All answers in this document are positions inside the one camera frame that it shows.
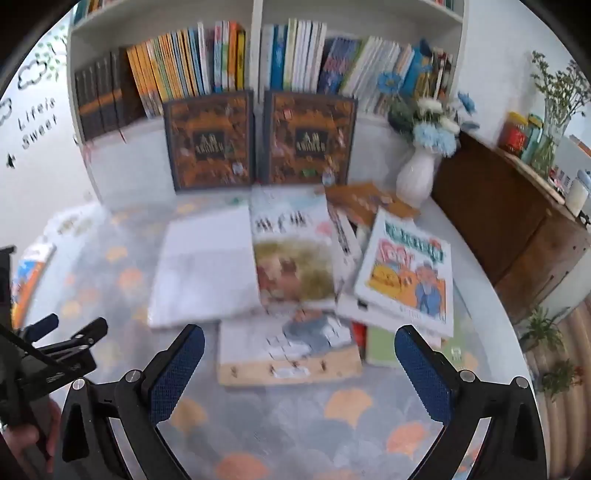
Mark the orange blue cartoon book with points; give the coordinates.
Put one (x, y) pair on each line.
(27, 281)

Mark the large white cover book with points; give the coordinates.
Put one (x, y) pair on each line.
(203, 267)

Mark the red label jar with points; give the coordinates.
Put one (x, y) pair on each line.
(513, 136)

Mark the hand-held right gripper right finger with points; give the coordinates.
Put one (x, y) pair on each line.
(422, 374)

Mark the green landscape cover book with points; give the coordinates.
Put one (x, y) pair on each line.
(383, 346)

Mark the beige blue cover book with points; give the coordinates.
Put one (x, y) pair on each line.
(286, 360)

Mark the orange brown cover book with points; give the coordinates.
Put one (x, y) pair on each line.
(364, 196)

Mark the black device with green light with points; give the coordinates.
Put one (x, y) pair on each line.
(549, 415)

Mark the tan printed card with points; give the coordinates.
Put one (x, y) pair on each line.
(531, 175)

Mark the white box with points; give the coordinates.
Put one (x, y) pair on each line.
(575, 152)

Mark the brown wooden cabinet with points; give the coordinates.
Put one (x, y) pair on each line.
(517, 221)

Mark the row of yellow orange books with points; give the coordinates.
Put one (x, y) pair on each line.
(184, 64)

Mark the black lettering wall decal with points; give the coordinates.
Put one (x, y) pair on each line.
(39, 123)

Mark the red spine book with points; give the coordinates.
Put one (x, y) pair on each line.
(359, 339)

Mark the row of white blue books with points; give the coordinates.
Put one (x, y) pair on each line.
(323, 60)

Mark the row of mixed colour books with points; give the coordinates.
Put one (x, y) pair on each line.
(94, 7)

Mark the white cylindrical container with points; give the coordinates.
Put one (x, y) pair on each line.
(578, 196)

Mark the green leaf wall decal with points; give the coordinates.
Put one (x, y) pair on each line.
(54, 53)

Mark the white picture cover book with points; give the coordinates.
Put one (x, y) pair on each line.
(346, 244)

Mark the black bird wall decal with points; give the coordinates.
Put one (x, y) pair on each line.
(10, 161)

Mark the large dark ornate book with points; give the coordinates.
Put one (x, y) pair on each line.
(207, 138)
(307, 138)

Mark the green potted plant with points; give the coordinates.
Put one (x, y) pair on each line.
(561, 378)
(542, 330)

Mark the person's left hand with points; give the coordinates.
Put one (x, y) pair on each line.
(27, 441)

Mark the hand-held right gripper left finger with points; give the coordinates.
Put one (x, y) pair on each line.
(178, 374)

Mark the pale illustrated cover book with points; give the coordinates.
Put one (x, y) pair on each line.
(291, 258)

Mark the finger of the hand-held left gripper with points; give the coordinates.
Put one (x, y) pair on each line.
(46, 322)
(87, 333)

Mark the black cloud wall decal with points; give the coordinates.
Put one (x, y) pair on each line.
(4, 110)
(32, 76)

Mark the glass vase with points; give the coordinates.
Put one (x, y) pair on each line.
(549, 152)

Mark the teal canister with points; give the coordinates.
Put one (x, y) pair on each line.
(533, 138)

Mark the white cartoon cover book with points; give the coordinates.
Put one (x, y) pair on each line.
(401, 277)

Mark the grey orange fan-pattern mat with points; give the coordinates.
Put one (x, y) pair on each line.
(295, 415)

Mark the green leafy stems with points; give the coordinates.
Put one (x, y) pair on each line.
(558, 87)

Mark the white back cover book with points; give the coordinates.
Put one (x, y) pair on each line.
(346, 304)

